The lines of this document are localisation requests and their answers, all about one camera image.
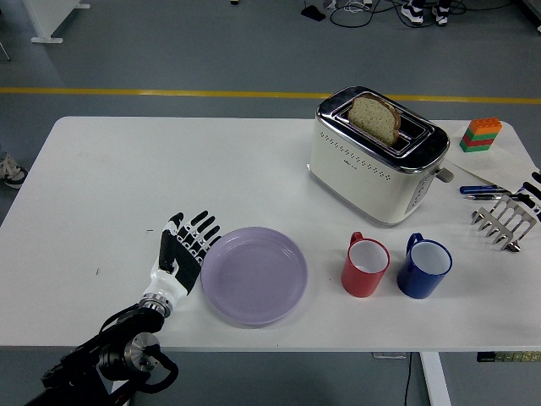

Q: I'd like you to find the black pen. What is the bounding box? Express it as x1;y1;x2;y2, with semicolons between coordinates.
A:
463;193;525;202

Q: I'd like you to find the silver metal toast rack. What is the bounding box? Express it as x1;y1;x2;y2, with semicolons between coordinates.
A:
469;198;537;254

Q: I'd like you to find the black foot pedal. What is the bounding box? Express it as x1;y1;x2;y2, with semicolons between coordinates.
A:
299;4;326;21

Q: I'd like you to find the black floor cable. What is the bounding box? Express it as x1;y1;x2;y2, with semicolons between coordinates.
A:
328;0;512;30

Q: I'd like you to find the black table control panel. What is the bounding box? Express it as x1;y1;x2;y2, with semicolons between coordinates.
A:
476;350;541;364

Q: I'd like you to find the blue pen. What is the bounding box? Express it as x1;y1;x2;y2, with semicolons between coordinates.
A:
458;184;513;195

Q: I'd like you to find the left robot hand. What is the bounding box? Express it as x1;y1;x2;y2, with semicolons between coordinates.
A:
142;210;223;312

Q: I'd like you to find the person's grey white sneaker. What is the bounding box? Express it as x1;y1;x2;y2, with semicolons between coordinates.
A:
0;151;30;189

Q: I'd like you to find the white paper sheet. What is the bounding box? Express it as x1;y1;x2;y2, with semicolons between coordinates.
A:
445;137;541;192

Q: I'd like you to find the purple plastic plate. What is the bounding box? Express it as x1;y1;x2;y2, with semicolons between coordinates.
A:
199;226;309;326

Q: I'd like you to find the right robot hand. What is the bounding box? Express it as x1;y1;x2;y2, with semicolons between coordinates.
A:
517;171;541;215

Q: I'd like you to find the white table leg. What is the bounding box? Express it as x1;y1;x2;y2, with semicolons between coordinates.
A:
107;376;136;406
418;350;452;406

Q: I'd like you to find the blue enamel mug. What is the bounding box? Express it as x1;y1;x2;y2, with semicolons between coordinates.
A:
396;232;453;300

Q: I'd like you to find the white furniture base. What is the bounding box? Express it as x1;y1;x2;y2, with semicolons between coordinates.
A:
23;0;90;44

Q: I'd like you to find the orange green red block stack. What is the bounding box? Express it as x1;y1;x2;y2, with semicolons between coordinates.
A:
458;116;503;153

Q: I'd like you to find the thin black hanging cable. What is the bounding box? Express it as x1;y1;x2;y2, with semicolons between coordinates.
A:
399;353;413;406

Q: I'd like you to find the brown bread slice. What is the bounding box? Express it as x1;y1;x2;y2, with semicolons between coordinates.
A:
347;94;400;148

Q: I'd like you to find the cream and chrome toaster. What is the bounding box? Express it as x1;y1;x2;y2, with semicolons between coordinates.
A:
307;85;454;229

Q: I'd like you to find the red enamel mug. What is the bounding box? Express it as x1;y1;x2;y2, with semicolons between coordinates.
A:
340;230;391;299

